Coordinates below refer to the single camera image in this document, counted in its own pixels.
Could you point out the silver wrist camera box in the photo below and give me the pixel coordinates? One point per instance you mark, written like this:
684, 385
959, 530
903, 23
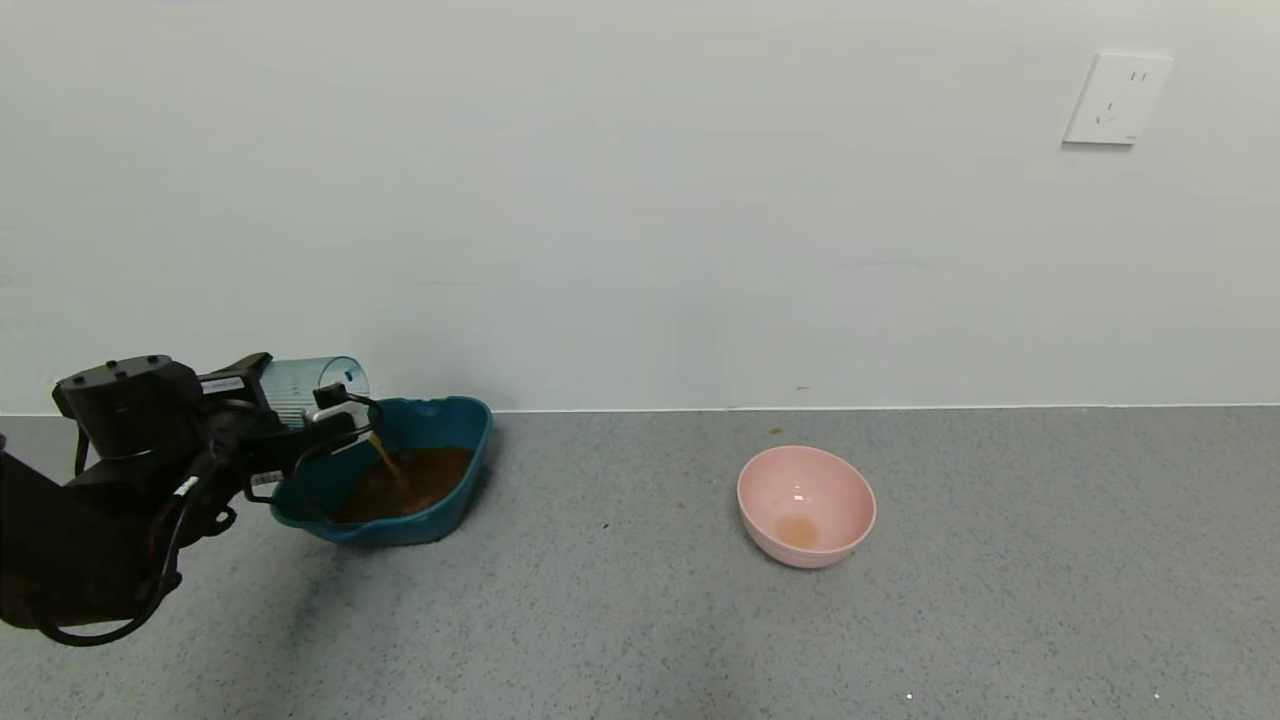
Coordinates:
335, 410

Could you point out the teal plastic basin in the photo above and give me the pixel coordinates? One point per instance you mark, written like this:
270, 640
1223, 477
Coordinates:
430, 480

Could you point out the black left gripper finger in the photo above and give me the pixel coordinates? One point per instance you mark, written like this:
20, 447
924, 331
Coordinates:
258, 370

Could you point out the ribbed clear blue cup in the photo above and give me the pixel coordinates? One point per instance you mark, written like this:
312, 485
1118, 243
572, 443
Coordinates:
320, 380

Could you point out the pink bowl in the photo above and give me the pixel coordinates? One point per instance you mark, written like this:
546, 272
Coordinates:
805, 505

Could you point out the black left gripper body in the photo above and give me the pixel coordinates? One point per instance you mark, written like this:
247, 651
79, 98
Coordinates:
232, 384

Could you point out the white wall socket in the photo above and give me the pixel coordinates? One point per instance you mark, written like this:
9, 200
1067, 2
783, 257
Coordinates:
1115, 98

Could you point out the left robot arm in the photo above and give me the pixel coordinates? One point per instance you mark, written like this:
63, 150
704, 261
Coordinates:
70, 540

